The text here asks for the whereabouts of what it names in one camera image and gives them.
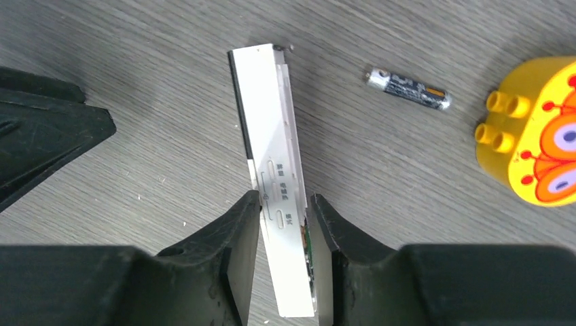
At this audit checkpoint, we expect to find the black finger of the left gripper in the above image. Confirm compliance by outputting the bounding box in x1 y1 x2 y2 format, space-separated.
1 67 116 210

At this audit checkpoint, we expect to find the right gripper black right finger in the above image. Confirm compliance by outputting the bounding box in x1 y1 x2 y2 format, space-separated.
310 194 575 325

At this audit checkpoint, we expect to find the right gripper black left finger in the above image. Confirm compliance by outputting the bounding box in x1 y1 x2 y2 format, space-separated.
1 190 261 325

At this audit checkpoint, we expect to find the long white remote control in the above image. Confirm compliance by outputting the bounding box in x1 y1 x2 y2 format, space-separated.
228 43 316 318

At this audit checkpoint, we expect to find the red black battery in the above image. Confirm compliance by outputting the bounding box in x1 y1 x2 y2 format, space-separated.
364 67 452 111

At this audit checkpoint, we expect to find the orange yellow toy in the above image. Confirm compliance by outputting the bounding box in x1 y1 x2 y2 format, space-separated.
475 56 575 207

